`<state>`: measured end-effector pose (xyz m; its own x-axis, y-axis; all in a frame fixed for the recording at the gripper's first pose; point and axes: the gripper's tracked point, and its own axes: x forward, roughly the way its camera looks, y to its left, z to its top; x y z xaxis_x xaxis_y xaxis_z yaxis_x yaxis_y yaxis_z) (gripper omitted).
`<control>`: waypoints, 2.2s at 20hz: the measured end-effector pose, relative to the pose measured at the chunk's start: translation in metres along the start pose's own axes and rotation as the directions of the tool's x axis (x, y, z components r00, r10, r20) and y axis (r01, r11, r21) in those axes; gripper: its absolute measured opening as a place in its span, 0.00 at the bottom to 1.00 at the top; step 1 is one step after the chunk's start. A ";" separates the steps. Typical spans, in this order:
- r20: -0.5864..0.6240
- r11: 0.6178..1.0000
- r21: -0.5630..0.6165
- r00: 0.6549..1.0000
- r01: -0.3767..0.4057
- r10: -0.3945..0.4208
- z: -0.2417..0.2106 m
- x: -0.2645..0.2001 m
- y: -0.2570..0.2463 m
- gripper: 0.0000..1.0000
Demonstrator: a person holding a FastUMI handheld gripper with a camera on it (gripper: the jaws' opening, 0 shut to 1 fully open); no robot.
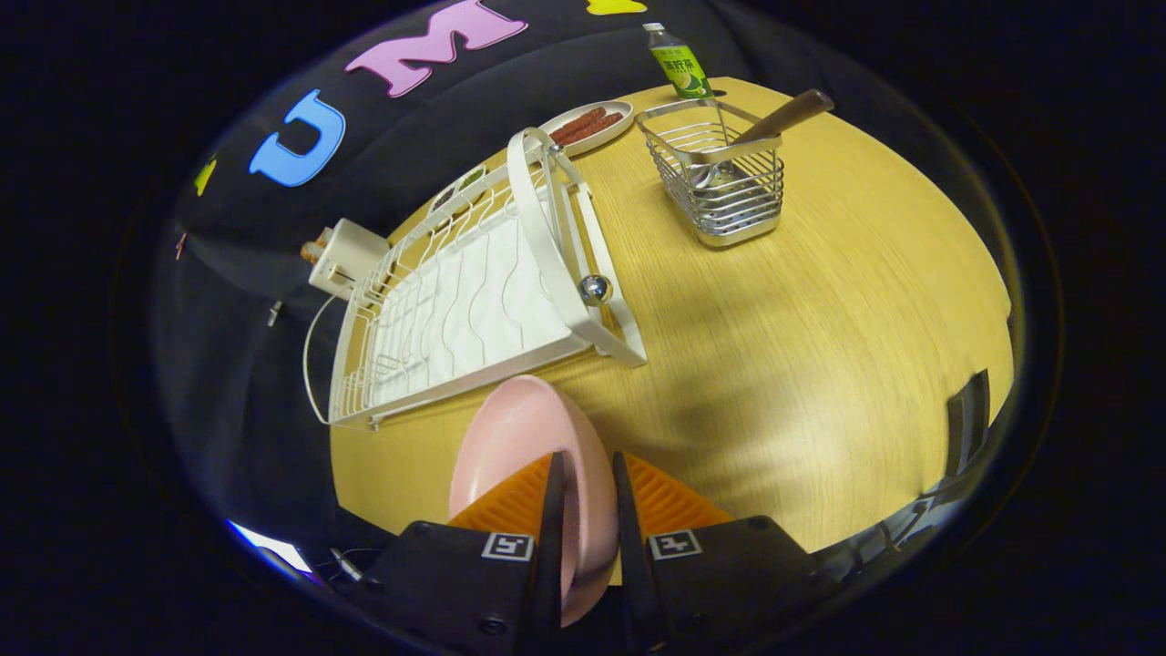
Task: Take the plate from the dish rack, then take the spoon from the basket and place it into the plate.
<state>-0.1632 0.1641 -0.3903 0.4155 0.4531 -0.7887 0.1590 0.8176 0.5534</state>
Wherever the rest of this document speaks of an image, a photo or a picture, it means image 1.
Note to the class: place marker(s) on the white divided snack dish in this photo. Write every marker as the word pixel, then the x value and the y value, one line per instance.
pixel 469 178

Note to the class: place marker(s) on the white plate with meat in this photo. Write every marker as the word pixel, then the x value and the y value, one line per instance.
pixel 614 128

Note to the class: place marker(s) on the white toaster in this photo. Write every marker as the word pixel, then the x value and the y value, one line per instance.
pixel 351 255

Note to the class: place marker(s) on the pink plate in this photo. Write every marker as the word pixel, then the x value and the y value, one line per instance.
pixel 528 428

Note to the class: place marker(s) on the toast slice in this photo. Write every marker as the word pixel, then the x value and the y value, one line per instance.
pixel 314 251

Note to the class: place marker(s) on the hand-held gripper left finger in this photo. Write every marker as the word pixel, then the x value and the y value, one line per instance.
pixel 549 565

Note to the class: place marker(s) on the green drink bottle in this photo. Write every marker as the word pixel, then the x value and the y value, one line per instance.
pixel 683 68

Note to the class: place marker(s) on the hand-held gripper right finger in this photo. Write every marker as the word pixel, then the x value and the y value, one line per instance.
pixel 629 565

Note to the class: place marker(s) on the black backdrop cloth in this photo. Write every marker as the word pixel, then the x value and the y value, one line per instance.
pixel 392 137

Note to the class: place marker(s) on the black chair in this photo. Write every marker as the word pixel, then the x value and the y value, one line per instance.
pixel 970 419

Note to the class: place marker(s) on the red meat patty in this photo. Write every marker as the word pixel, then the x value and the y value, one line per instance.
pixel 597 129
pixel 578 122

